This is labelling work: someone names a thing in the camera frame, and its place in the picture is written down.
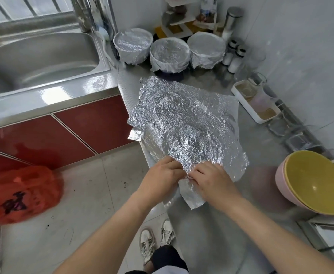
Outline person's left hand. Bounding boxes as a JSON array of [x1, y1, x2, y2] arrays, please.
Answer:
[[135, 156, 188, 209]]

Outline person's right hand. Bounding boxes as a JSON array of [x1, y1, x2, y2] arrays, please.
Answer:
[[188, 162, 242, 213]]

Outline foil-covered bowl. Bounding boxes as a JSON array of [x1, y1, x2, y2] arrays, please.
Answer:
[[134, 111, 250, 210], [113, 28, 154, 65], [150, 37, 192, 73]]

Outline stack of aluminium foil sheets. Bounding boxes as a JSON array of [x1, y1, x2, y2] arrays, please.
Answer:
[[127, 76, 239, 143]]

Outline yellow bowl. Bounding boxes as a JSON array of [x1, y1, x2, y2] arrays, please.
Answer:
[[284, 150, 334, 216]]

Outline foil-wrapped bowl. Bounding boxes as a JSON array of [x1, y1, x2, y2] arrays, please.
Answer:
[[187, 32, 227, 70]]

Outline person's right forearm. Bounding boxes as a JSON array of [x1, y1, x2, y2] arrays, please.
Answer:
[[224, 197, 334, 274]]

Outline person's left forearm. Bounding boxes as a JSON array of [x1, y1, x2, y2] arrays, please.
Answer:
[[54, 194, 156, 274]]

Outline person's right white shoe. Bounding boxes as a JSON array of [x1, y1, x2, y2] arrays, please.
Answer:
[[160, 220, 176, 247]]

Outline person's white shoe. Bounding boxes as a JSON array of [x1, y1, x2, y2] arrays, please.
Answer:
[[140, 228, 156, 265], [160, 220, 176, 247]]

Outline person's left white shoe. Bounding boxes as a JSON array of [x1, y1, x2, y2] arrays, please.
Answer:
[[140, 228, 156, 265]]

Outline person's dark trousers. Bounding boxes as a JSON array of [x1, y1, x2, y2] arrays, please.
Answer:
[[124, 245, 189, 274]]

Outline red kitchen cabinet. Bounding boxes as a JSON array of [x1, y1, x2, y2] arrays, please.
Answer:
[[0, 95, 135, 180]]

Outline white rectangular tray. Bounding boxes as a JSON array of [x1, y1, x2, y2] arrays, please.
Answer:
[[231, 80, 282, 124]]

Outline pink translucent cup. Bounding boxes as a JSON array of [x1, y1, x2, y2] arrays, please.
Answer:
[[251, 85, 276, 115]]

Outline white shaker with black lid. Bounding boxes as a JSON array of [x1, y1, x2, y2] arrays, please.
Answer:
[[228, 47, 247, 74], [223, 40, 238, 66]]

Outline red plastic bag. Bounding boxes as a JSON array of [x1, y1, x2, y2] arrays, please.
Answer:
[[0, 165, 63, 225]]

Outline tall white steel-capped bottle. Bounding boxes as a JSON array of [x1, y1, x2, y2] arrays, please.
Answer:
[[221, 6, 243, 38]]

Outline stainless steel sink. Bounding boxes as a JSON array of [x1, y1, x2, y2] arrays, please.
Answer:
[[0, 28, 119, 132]]

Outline white corner shelf rack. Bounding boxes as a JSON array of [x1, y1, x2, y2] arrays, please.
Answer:
[[162, 0, 219, 29]]

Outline colourful snack packet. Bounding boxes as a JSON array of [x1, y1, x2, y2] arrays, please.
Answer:
[[196, 0, 218, 26]]

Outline steel faucet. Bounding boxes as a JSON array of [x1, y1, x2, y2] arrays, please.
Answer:
[[70, 0, 96, 32]]

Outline metal window railing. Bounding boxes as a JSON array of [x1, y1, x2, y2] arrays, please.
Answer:
[[0, 0, 76, 23]]

